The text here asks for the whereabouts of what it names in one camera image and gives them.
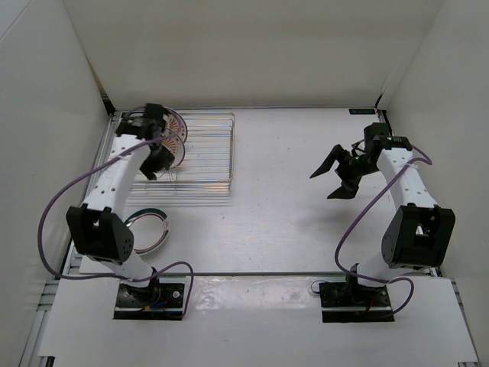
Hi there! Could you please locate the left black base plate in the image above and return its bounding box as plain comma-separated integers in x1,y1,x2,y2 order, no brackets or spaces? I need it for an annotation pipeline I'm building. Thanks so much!
113,278,186,321

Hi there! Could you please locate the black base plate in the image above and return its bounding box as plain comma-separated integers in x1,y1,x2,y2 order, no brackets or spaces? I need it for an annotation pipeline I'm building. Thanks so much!
311,281,394,323
113,278,186,321

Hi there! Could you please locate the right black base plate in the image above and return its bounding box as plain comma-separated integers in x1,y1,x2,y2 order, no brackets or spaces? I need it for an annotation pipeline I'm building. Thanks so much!
311,281,394,323

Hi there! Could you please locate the small dark wall label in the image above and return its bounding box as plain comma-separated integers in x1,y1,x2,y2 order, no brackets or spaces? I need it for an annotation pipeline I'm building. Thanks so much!
348,108,376,115

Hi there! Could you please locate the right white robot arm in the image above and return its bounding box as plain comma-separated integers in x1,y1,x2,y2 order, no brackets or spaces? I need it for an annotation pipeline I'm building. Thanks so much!
311,123,455,306

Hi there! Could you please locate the green rimmed white plate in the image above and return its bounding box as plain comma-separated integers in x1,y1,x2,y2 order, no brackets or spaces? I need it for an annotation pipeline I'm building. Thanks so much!
125,208,170,255

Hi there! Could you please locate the orange sunburst plate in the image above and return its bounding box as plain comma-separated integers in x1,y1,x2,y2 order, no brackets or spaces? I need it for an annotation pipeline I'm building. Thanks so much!
161,130,186,170
164,107,188,142

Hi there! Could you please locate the chrome wire dish rack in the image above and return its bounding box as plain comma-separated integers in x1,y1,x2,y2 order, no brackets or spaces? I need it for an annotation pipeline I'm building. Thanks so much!
128,109,235,205

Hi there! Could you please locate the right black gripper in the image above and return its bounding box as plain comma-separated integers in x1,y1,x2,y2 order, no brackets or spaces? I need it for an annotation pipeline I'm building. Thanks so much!
310,145,380,200

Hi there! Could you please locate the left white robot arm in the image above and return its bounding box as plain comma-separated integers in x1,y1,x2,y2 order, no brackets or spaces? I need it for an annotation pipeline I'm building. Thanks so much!
66,103,175,306

